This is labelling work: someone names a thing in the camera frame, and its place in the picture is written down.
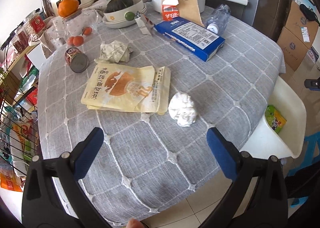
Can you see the cream bread bag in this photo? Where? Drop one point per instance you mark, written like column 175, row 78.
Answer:
column 123, row 88

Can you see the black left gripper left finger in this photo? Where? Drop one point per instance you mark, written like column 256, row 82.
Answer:
column 41, row 206

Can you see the stacked cardboard boxes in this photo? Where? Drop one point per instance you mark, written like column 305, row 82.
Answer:
column 297, row 36

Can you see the white ceramic casserole bowl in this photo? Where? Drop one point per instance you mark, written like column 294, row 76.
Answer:
column 125, row 17

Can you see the green snack bag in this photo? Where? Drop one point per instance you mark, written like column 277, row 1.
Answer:
column 274, row 118

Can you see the small white snack packet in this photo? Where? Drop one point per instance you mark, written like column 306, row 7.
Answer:
column 144, row 24

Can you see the person's left hand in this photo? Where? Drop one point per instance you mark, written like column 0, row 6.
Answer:
column 133, row 223

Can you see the dark green pumpkin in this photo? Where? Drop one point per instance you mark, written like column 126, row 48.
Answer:
column 116, row 5

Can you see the small red milk carton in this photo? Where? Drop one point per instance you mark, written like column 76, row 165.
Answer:
column 170, row 9

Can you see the black wire rack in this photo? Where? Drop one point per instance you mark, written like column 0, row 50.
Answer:
column 19, row 129

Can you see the white plastic trash bin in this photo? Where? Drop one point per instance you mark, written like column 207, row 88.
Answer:
column 281, row 130

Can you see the white tissue ball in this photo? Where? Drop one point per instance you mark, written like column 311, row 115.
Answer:
column 182, row 109

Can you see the blue milk carton box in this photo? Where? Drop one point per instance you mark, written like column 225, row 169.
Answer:
column 200, row 41

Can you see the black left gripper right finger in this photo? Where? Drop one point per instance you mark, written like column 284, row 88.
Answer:
column 257, row 196

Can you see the blue plastic stool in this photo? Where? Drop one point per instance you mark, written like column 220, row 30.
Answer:
column 312, row 142

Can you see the torn brown cardboard piece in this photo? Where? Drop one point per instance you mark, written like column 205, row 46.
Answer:
column 189, row 9

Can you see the large orange on jar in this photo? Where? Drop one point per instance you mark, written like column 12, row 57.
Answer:
column 67, row 7

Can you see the red drink can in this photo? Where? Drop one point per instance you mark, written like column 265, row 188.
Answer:
column 77, row 60

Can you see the crumpled floral paper napkin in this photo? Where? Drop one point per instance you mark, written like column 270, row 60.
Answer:
column 114, row 52

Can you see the grey checked tablecloth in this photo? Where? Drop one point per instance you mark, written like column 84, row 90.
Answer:
column 147, row 162

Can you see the clear plastic water bottle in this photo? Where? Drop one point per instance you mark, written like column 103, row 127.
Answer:
column 218, row 20

